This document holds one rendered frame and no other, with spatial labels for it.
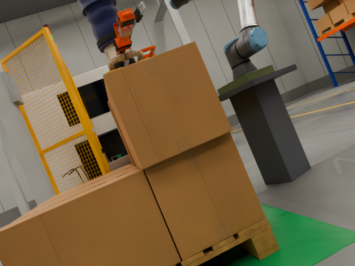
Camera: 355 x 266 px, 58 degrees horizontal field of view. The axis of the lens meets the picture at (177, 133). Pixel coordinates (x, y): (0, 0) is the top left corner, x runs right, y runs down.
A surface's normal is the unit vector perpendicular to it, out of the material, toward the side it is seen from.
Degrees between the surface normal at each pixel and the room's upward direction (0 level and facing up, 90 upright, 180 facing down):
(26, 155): 90
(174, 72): 90
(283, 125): 90
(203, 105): 90
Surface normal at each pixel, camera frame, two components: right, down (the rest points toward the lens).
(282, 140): 0.52, -0.22
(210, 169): 0.19, -0.07
